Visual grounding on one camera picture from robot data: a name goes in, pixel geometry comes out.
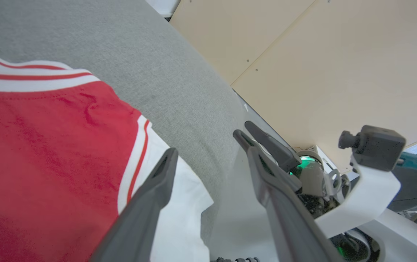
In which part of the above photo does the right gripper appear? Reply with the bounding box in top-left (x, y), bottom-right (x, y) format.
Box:
top-left (244, 121), bottom-right (352, 219)

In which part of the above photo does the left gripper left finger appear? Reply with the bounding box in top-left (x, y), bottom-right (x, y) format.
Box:
top-left (90, 147), bottom-right (179, 262)

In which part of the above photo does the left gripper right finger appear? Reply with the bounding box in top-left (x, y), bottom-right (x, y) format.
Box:
top-left (233, 129), bottom-right (344, 262)

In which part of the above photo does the red white basketball jersey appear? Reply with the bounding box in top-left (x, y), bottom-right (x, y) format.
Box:
top-left (0, 42), bottom-right (215, 262)

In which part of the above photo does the dark grey robot torso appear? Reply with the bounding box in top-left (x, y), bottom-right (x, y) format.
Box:
top-left (389, 148), bottom-right (417, 219)

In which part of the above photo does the grey fabric table cover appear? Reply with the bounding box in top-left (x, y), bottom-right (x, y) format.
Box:
top-left (0, 0), bottom-right (280, 262)

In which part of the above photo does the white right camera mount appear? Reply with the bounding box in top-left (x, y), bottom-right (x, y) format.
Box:
top-left (314, 153), bottom-right (402, 239)

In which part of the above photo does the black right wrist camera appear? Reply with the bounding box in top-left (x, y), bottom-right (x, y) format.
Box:
top-left (338, 125), bottom-right (407, 172)

